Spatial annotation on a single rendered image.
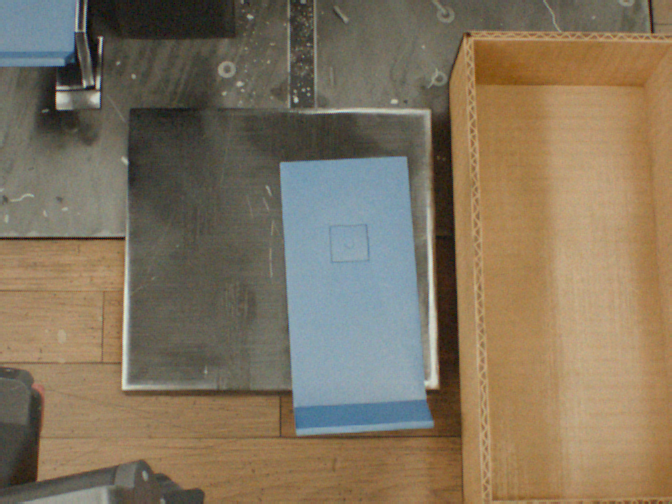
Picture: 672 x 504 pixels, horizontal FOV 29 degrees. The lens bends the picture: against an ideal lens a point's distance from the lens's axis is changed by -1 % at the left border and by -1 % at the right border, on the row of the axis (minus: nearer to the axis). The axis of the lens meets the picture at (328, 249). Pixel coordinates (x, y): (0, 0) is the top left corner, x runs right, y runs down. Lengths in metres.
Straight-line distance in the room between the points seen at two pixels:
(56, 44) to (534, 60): 0.26
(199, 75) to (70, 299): 0.15
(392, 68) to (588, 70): 0.11
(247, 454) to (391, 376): 0.09
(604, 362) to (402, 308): 0.12
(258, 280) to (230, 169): 0.07
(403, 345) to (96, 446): 0.17
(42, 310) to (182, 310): 0.08
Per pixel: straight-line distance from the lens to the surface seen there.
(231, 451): 0.73
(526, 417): 0.74
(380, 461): 0.73
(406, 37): 0.80
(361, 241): 0.73
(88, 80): 0.69
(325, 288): 0.72
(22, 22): 0.71
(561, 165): 0.77
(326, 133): 0.75
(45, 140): 0.78
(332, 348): 0.71
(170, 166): 0.74
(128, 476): 0.44
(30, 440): 0.52
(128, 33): 0.79
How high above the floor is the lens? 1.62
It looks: 75 degrees down
